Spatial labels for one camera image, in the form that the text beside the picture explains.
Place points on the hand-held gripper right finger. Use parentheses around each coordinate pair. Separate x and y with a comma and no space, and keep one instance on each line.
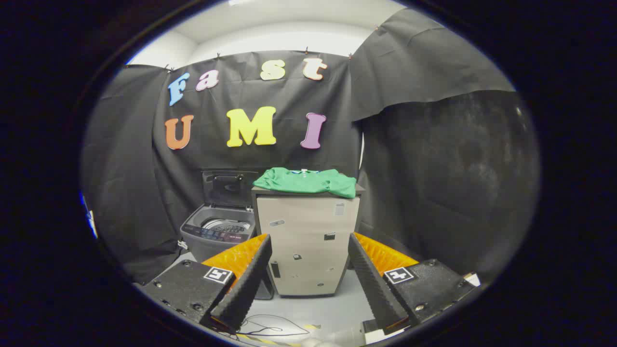
(373,284)

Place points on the grey washing machine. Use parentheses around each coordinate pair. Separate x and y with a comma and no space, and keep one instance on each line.
(212,238)

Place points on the beige cabinet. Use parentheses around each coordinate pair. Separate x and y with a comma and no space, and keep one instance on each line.
(308,226)

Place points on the green polo shirt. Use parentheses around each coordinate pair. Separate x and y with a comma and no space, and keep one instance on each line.
(303,182)

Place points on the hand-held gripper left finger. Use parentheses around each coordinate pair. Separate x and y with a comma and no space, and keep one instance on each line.
(243,284)

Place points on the black backdrop cloth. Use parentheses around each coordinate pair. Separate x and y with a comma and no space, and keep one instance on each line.
(270,154)

